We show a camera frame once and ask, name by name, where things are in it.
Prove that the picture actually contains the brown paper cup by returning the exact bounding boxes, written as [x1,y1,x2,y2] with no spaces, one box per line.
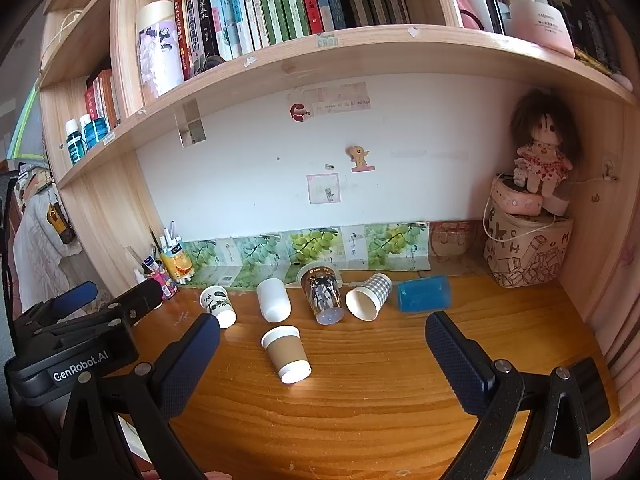
[260,325,312,385]

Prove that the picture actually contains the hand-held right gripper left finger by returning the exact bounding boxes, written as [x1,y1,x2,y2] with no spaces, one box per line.
[60,312,222,480]

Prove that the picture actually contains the checked paper cup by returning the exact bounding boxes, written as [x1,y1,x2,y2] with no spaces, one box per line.
[345,273,393,322]

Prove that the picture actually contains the pink case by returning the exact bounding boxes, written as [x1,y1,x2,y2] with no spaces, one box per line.
[495,172,545,216]

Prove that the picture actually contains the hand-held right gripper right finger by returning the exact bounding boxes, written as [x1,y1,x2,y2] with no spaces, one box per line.
[425,311,596,480]

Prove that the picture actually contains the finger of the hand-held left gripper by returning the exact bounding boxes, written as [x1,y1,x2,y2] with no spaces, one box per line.
[97,278,164,327]
[12,281,99,331]

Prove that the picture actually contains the orange print carton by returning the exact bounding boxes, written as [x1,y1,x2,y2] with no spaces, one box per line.
[160,241,195,286]

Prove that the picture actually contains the wooden bookshelf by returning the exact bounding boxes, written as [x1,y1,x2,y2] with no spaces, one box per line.
[37,0,640,411]

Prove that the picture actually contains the teal bottle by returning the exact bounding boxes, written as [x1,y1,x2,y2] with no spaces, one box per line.
[80,114,110,153]
[64,119,87,166]

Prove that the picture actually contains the pink sticky note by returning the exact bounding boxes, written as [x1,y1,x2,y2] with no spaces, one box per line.
[306,172,342,205]

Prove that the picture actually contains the pink and white bottle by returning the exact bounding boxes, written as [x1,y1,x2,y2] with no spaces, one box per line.
[504,0,576,58]

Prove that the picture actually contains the row of red books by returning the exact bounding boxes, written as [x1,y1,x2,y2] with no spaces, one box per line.
[84,69,122,131]

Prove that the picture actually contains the black phone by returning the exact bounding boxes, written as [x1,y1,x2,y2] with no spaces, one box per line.
[570,357,613,433]

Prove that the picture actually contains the panda print paper cup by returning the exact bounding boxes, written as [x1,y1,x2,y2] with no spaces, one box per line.
[199,285,237,329]

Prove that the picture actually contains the yellow and black pouch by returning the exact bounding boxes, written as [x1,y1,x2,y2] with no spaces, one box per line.
[46,202,76,246]

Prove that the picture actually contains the leaf print folding card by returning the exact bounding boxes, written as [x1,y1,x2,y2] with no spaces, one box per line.
[182,220,432,289]

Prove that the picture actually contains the dark printed plastic cup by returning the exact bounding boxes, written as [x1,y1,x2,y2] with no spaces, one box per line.
[296,261,346,327]

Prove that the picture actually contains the pink pen holder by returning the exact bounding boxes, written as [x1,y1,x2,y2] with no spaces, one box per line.
[145,260,179,301]

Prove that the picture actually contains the plain white cup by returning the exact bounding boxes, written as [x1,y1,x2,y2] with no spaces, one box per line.
[256,278,292,323]

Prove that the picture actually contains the brown-haired rag doll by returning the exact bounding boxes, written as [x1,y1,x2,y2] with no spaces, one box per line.
[509,87,583,200]

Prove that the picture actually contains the row of colourful books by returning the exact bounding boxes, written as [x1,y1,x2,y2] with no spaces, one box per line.
[172,0,411,82]

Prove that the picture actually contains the clear plastic container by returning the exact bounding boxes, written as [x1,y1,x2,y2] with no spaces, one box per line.
[430,220,476,262]

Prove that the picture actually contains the blue rectangular box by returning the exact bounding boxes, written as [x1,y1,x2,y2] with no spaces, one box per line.
[397,276,453,315]

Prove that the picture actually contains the metal shelf bracket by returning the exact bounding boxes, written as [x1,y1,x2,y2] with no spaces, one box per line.
[174,100,207,148]

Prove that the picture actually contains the row of dark books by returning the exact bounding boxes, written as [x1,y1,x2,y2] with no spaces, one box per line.
[472,0,623,76]

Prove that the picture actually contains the taped paper note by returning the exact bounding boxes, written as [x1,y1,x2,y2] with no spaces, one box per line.
[302,82,373,113]

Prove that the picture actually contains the patterned round storage box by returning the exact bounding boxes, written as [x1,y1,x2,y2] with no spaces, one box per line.
[482,175,575,288]

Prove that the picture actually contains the white printed cylinder box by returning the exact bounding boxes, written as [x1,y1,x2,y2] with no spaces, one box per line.
[136,0,185,100]

